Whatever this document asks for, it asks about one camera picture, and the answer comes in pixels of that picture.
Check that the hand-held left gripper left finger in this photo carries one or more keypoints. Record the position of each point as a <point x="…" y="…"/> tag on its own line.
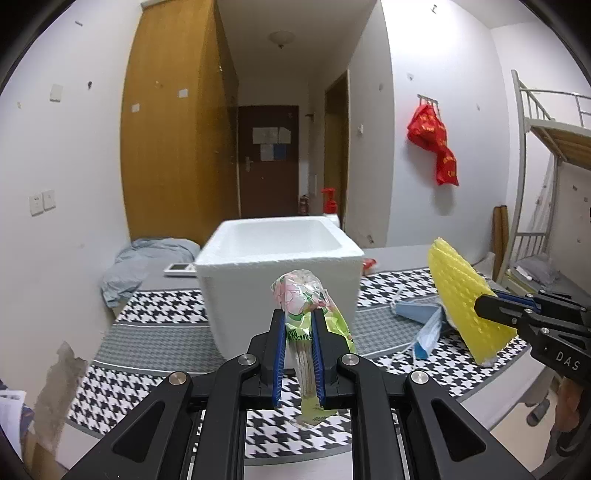
<point x="278" y="360"/>

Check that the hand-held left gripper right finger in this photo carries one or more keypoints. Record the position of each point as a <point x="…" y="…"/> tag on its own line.
<point x="318" y="360"/>

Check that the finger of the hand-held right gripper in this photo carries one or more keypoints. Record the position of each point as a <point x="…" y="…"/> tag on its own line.
<point x="515" y="296"/>
<point x="496" y="310"/>

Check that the yellow sponge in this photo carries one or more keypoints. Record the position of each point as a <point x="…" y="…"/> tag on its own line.
<point x="461" y="295"/>

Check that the white foam box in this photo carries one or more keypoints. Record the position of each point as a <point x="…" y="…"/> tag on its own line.
<point x="240" y="314"/>

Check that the green printed plastic bag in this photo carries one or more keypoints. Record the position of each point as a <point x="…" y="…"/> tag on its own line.
<point x="300" y="295"/>

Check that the disposable face mask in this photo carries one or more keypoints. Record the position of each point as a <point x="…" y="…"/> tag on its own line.
<point x="415" y="313"/>
<point x="429" y="337"/>

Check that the person's right hand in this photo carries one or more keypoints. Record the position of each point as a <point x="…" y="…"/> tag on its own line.
<point x="570" y="415"/>

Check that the grey folded bedding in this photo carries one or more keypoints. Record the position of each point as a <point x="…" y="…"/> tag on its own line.
<point x="538" y="270"/>

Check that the wooden board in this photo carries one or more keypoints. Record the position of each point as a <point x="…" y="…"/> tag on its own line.
<point x="499" y="244"/>

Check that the dark slipper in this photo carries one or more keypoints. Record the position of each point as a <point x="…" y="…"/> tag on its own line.
<point x="538" y="413"/>

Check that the red snack packet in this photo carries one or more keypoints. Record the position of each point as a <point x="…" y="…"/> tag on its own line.
<point x="369" y="265"/>

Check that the houndstooth grey tablecloth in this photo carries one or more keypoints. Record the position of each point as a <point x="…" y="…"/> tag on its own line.
<point x="152" y="337"/>

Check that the white rectangular device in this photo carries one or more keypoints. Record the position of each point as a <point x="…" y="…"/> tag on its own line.
<point x="180" y="269"/>

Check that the metal bunk bed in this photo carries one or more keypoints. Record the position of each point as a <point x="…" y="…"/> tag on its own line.
<point x="524" y="161"/>

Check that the red plastic bag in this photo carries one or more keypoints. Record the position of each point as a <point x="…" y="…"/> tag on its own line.
<point x="447" y="168"/>
<point x="425" y="129"/>

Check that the red fire extinguisher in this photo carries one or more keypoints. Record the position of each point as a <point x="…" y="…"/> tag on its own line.
<point x="304" y="205"/>

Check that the white lotion pump bottle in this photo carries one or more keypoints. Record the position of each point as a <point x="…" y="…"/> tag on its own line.
<point x="328" y="203"/>

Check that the blue grey quilt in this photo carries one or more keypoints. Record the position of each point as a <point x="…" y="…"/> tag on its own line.
<point x="147" y="258"/>

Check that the dark brown door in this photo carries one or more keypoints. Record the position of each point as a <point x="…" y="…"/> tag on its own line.
<point x="268" y="194"/>

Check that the white paper notice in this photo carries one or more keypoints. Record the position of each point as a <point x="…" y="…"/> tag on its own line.
<point x="284" y="135"/>
<point x="266" y="153"/>
<point x="265" y="135"/>

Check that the blue paper notice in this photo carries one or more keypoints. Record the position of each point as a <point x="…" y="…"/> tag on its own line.
<point x="280" y="152"/>

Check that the torn brown cardboard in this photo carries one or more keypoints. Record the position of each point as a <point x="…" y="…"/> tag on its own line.
<point x="57" y="397"/>

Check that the wooden wardrobe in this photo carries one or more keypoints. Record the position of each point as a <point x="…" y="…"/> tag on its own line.
<point x="171" y="138"/>

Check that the white paper sheets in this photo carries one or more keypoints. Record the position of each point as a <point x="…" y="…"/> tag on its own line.
<point x="11" y="415"/>

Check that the round ceiling lamp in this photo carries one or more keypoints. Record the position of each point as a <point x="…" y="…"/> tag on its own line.
<point x="281" y="38"/>

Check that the metal wall hook rack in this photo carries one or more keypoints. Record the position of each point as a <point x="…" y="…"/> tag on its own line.
<point x="429" y="99"/>

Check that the white wall socket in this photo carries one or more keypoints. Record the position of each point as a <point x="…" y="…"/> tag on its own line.
<point x="49" y="200"/>
<point x="35" y="204"/>

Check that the white wall switch plate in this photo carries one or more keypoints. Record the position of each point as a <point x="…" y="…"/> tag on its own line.
<point x="56" y="92"/>

